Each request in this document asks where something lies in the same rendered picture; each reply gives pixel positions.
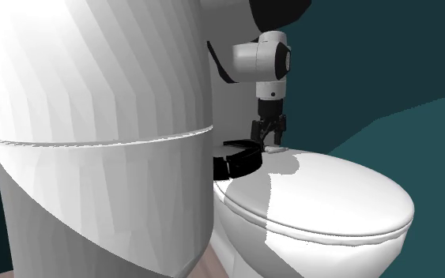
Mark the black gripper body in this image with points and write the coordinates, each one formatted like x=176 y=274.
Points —
x=270 y=107

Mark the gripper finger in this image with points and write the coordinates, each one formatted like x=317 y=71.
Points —
x=256 y=131
x=280 y=131

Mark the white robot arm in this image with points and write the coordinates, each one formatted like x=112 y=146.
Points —
x=91 y=115

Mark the small white flat bar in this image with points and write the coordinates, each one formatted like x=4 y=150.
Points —
x=276 y=149

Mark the black curved band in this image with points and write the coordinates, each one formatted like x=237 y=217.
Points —
x=241 y=160

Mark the white toilet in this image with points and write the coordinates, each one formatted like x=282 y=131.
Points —
x=322 y=192

